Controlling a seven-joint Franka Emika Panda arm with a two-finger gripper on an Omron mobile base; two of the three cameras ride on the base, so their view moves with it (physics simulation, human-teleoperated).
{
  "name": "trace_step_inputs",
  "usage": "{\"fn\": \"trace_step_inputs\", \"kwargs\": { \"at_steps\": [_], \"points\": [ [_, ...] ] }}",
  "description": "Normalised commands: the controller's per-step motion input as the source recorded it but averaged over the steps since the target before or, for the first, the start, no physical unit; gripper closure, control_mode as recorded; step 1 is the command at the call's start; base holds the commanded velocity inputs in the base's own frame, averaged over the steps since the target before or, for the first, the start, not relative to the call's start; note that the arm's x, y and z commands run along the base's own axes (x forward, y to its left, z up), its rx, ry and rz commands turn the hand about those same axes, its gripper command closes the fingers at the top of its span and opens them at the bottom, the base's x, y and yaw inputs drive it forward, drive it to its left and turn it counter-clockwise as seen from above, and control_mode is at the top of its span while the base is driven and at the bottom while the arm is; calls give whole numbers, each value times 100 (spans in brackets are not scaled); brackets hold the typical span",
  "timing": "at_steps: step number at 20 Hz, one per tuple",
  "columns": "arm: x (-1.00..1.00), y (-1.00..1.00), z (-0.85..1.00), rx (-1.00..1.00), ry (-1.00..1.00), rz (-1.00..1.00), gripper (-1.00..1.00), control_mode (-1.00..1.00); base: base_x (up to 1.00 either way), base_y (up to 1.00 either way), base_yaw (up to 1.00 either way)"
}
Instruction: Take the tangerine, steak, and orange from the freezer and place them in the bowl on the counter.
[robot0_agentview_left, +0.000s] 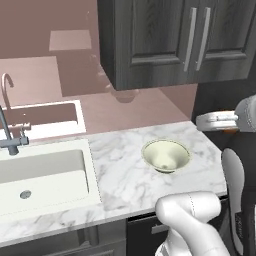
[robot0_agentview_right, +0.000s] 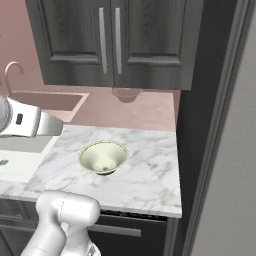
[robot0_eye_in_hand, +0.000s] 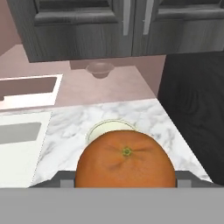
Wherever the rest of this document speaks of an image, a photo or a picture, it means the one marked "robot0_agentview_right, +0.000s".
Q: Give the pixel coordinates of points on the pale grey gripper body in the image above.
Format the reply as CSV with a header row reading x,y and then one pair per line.
x,y
50,126

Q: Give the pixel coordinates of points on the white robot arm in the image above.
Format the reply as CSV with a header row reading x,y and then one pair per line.
x,y
63,213

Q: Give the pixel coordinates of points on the pale green bowl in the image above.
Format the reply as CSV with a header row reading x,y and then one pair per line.
x,y
103,158

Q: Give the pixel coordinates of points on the white sink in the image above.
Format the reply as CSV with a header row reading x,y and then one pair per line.
x,y
20,160

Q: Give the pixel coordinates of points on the dark grey cupboard door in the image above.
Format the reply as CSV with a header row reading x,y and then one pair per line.
x,y
73,36
156,36

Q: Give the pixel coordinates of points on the dark grey base cupboard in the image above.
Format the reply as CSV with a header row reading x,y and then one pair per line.
x,y
13,230

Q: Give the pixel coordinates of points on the black dishwasher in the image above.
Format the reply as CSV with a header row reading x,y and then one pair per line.
x,y
133,245

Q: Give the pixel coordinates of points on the grey fridge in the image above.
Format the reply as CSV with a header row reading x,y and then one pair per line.
x,y
226,150

